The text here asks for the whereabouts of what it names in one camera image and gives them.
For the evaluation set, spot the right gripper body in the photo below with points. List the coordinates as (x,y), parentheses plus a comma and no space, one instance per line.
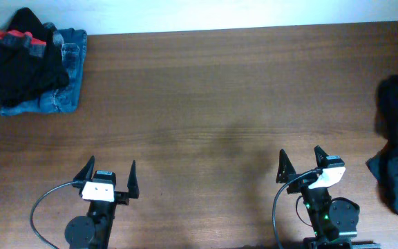
(312,197)

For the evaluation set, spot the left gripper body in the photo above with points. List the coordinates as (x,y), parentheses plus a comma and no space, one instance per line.
(121,198)

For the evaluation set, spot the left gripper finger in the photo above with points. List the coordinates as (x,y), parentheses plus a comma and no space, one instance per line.
(132,184)
(86,173)

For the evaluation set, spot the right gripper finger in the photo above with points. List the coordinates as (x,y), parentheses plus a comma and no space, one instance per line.
(286,171)
(321,157)

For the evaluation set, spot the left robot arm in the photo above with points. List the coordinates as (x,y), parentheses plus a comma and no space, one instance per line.
(93,230)

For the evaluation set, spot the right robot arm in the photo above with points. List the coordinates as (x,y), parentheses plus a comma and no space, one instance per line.
(333,220)

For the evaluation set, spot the black garment with red trim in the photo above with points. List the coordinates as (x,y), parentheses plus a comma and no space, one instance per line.
(30,59)

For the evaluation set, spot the folded blue denim jeans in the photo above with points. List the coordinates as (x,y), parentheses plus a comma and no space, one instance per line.
(73,45)

